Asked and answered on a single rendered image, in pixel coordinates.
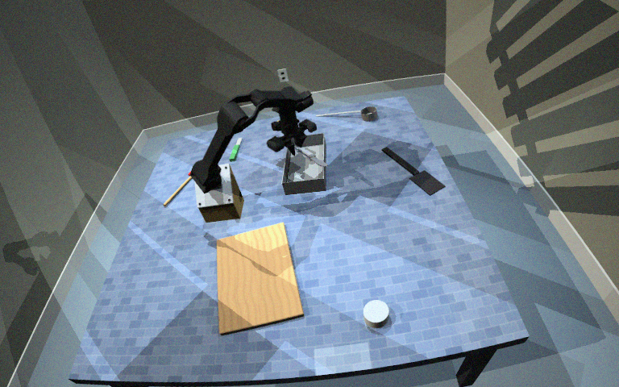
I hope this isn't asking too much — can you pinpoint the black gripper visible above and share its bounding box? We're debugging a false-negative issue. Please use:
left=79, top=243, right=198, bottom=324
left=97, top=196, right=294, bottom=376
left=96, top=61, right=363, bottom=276
left=267, top=117, right=317, bottom=156

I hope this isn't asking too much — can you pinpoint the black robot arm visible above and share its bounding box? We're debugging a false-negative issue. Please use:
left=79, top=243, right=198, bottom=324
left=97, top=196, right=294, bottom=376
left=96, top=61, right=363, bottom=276
left=190, top=86, right=314, bottom=194

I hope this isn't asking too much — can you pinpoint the white short cylinder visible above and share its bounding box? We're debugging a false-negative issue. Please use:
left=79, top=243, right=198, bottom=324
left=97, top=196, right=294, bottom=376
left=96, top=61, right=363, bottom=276
left=364, top=300, right=389, bottom=328

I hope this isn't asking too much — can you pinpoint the grey long-handled saucepan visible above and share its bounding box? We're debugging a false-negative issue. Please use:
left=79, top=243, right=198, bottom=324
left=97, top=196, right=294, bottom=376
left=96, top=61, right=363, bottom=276
left=316, top=106, right=377, bottom=121

